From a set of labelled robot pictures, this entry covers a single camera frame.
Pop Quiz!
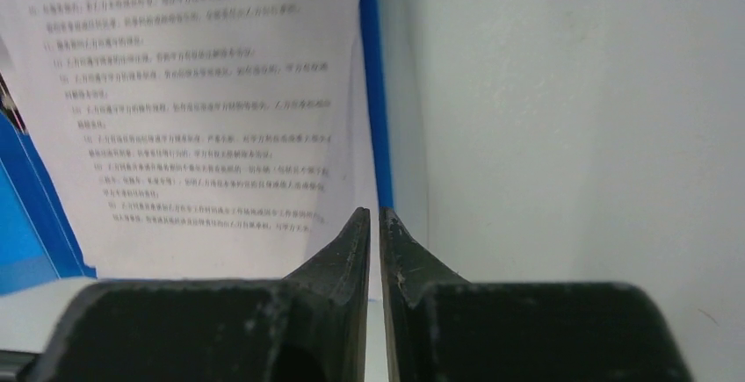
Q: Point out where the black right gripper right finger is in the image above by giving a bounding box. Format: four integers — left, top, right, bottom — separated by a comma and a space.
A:
379, 208, 692, 381

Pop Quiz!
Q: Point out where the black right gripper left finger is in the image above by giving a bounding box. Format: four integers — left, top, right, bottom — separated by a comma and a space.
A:
23, 208, 371, 381

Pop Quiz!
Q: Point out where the white paper sheet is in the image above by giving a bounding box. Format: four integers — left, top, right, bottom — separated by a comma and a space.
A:
0, 0, 380, 282

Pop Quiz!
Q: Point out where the blue plastic folder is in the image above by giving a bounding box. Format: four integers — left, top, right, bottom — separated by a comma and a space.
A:
0, 0, 395, 298

